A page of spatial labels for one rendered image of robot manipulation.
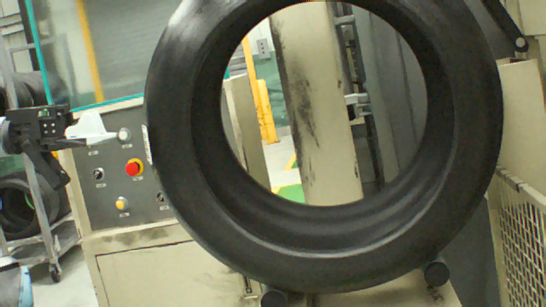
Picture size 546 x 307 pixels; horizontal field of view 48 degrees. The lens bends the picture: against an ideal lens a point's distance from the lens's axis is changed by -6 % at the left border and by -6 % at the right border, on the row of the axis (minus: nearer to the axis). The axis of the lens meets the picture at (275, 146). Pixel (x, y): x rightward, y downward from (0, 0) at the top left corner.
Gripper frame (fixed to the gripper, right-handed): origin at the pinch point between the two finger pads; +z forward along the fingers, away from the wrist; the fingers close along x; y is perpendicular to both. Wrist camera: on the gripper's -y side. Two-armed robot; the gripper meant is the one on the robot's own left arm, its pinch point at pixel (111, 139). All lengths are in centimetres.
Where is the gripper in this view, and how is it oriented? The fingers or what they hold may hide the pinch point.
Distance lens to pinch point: 117.3
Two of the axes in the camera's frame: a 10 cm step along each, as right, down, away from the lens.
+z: 9.9, -0.7, -0.9
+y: -0.8, -9.9, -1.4
